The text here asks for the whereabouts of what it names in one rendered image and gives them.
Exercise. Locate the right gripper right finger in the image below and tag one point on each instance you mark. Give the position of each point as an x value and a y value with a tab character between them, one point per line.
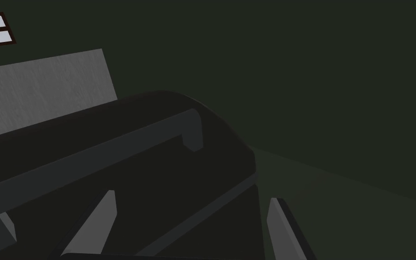
283	231

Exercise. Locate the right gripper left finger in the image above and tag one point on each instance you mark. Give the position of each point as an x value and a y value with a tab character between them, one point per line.
96	225

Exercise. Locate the black appliance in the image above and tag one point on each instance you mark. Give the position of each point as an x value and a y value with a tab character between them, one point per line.
150	169

